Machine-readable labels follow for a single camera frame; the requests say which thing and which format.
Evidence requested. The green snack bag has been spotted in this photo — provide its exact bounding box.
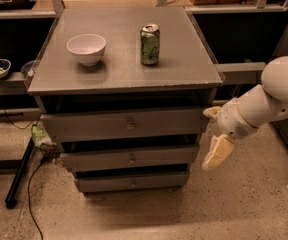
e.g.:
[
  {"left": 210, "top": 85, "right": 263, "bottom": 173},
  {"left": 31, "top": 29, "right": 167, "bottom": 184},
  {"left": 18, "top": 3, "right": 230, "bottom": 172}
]
[{"left": 31, "top": 124, "right": 57, "bottom": 151}]

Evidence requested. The grey bottom drawer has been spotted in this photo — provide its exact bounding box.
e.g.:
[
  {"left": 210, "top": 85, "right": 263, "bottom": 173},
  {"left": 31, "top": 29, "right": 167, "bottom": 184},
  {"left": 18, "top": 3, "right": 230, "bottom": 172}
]
[{"left": 74, "top": 171, "right": 190, "bottom": 193}]

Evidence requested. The grey side shelf beam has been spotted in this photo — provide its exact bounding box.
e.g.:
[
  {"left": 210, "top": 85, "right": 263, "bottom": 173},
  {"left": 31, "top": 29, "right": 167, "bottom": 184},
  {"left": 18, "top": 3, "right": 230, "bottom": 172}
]
[{"left": 215, "top": 62, "right": 266, "bottom": 85}]

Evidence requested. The grey middle drawer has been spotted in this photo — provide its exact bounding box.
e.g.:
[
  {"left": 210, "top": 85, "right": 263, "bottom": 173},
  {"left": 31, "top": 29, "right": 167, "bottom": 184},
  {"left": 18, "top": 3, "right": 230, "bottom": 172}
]
[{"left": 60, "top": 144, "right": 199, "bottom": 172}]

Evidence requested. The grey top drawer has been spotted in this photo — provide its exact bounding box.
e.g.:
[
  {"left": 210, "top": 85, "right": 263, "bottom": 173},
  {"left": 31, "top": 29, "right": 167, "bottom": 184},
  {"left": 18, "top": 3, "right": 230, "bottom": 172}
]
[{"left": 41, "top": 107, "right": 208, "bottom": 143}]

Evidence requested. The green soda can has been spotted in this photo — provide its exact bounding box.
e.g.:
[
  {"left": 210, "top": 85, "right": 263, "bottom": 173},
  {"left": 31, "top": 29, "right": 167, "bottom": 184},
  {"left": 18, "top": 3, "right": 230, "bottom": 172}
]
[{"left": 140, "top": 23, "right": 160, "bottom": 65}]

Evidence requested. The white ceramic bowl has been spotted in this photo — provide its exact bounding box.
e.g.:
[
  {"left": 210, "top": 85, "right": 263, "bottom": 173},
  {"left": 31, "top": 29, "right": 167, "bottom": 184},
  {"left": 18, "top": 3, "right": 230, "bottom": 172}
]
[{"left": 66, "top": 34, "right": 107, "bottom": 66}]

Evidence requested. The grey drawer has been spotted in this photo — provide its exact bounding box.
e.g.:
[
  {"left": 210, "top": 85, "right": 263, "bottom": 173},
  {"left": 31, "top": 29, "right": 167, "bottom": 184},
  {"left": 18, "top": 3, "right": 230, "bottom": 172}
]
[
  {"left": 74, "top": 171, "right": 190, "bottom": 193},
  {"left": 60, "top": 144, "right": 199, "bottom": 172},
  {"left": 41, "top": 107, "right": 208, "bottom": 143}
]

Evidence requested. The grey drawer cabinet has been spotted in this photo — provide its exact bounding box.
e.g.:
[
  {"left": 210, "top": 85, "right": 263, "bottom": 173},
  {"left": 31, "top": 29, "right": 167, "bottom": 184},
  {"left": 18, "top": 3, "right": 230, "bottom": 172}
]
[{"left": 24, "top": 6, "right": 225, "bottom": 196}]

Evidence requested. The black floor cable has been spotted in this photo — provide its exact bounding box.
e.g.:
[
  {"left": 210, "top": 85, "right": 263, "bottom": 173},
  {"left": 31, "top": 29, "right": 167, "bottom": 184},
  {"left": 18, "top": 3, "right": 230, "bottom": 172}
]
[{"left": 27, "top": 157, "right": 48, "bottom": 240}]

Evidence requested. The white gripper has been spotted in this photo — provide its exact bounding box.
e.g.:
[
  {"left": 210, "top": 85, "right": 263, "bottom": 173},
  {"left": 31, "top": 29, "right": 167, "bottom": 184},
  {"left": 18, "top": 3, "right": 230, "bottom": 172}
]
[{"left": 202, "top": 98, "right": 257, "bottom": 171}]

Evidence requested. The clear plastic cup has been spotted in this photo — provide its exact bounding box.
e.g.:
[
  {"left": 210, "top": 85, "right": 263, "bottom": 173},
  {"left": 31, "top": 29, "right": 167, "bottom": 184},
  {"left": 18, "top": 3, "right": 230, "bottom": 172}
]
[{"left": 21, "top": 60, "right": 40, "bottom": 78}]

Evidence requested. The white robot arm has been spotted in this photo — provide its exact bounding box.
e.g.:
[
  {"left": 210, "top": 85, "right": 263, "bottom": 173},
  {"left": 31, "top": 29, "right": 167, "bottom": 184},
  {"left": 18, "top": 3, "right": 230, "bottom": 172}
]
[{"left": 202, "top": 56, "right": 288, "bottom": 171}]

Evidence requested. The black metal leg bar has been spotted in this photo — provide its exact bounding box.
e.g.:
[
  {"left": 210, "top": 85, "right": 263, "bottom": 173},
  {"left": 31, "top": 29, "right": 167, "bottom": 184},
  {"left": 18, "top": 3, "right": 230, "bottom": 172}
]
[{"left": 5, "top": 139, "right": 34, "bottom": 209}]

